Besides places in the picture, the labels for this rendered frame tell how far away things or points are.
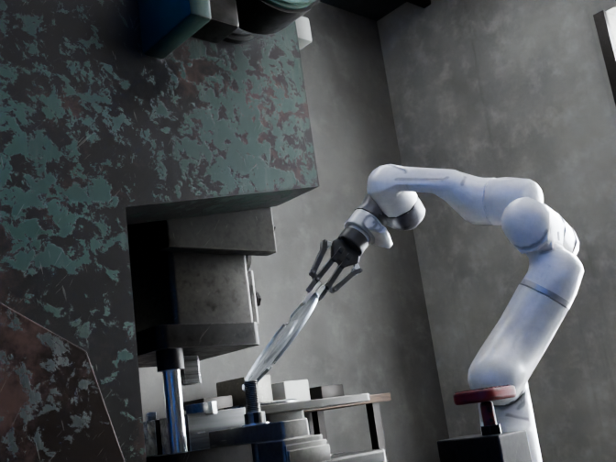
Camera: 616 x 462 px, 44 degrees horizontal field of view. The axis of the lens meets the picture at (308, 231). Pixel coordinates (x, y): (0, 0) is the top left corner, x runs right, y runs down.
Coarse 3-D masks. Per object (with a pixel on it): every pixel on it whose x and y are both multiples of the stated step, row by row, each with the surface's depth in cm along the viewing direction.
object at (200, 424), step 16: (192, 416) 97; (208, 416) 98; (224, 416) 100; (240, 416) 101; (144, 432) 104; (160, 432) 101; (192, 432) 96; (208, 432) 98; (160, 448) 102; (192, 448) 95
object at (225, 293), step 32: (160, 256) 102; (192, 256) 103; (224, 256) 107; (160, 288) 102; (192, 288) 102; (224, 288) 105; (160, 320) 101; (192, 320) 101; (224, 320) 104; (256, 320) 111
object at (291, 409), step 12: (348, 396) 116; (360, 396) 117; (228, 408) 108; (264, 408) 105; (276, 408) 106; (288, 408) 108; (300, 408) 109; (312, 408) 113; (276, 420) 108; (288, 420) 110
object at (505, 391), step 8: (456, 392) 95; (464, 392) 94; (472, 392) 93; (480, 392) 92; (488, 392) 92; (496, 392) 92; (504, 392) 93; (512, 392) 94; (456, 400) 94; (464, 400) 93; (472, 400) 92; (480, 400) 92; (488, 400) 91; (480, 408) 95; (488, 408) 94; (488, 416) 94; (488, 424) 94
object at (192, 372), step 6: (186, 360) 104; (192, 360) 105; (198, 360) 107; (186, 366) 104; (192, 366) 105; (198, 366) 105; (186, 372) 104; (192, 372) 104; (198, 372) 105; (186, 378) 103; (192, 378) 104; (198, 378) 105; (186, 384) 107
